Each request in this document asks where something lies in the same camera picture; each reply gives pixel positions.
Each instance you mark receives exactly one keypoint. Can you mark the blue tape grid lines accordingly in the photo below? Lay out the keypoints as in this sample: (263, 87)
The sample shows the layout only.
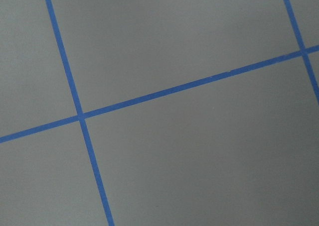
(159, 112)

